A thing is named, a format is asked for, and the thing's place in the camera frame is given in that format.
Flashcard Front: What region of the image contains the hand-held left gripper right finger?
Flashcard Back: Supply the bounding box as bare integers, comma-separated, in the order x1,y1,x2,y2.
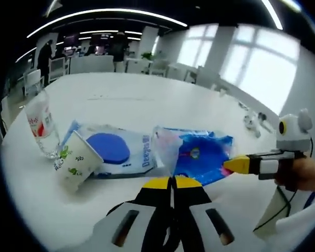
172,176,254,252

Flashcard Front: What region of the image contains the large bright window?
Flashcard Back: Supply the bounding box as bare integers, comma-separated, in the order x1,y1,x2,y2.
220,26,300,115

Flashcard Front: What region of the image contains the small white tabletop object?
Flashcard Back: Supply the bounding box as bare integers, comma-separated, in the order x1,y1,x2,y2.
243,110,272,137

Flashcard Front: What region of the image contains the short ceiling light strip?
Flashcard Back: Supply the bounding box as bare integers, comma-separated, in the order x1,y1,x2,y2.
261,0,284,31

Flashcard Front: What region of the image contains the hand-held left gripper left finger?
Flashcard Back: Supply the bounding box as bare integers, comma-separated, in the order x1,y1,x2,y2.
94,177,174,252

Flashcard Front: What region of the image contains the small bright window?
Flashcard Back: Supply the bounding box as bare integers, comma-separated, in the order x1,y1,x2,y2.
177,25,218,69

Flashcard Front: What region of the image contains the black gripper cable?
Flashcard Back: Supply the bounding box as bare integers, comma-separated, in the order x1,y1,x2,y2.
253,183,298,232

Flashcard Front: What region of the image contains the long curved ceiling light strip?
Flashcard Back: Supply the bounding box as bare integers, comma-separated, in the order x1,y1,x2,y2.
26,8,188,39

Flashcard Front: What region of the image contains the white office chair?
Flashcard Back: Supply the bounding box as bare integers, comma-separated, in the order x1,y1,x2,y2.
23,69,43,97

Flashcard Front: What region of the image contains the wet wipes pack blue lid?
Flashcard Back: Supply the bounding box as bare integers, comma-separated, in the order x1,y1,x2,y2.
60,120,161,179

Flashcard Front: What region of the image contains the white paper cup green print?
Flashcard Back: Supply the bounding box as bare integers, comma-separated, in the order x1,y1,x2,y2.
53,130,104,195

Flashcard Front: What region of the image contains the clear water bottle red label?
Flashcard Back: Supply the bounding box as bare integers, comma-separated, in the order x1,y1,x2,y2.
25,90,61,160

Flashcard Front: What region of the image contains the person's right hand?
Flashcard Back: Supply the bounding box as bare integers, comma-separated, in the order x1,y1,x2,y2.
274,157,315,192

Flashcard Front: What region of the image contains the blue plastic packet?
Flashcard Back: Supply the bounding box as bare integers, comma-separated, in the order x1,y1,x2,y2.
152,125,236,186

